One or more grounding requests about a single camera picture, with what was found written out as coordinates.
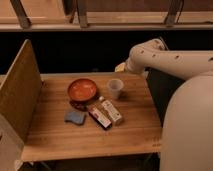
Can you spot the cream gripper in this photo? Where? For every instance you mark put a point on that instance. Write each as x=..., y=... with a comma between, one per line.
x=120, y=67

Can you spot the dark red snack bag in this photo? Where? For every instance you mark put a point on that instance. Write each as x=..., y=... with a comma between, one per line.
x=82, y=106

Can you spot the clear plastic cup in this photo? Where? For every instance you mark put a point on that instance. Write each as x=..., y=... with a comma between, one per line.
x=115, y=87

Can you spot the orange ceramic bowl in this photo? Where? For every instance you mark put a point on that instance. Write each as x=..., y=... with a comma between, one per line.
x=81, y=90

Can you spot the wooden side panel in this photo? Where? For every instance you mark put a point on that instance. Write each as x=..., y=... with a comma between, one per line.
x=19, y=92

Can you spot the wooden shelf with brackets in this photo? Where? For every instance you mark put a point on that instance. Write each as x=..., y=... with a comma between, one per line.
x=105, y=15

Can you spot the red white snack box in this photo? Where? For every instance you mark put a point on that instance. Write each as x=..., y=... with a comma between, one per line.
x=100, y=118

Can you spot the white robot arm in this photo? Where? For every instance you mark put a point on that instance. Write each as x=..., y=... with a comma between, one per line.
x=187, y=133

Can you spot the blue sponge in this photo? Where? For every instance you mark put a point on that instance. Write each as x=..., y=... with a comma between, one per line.
x=75, y=117

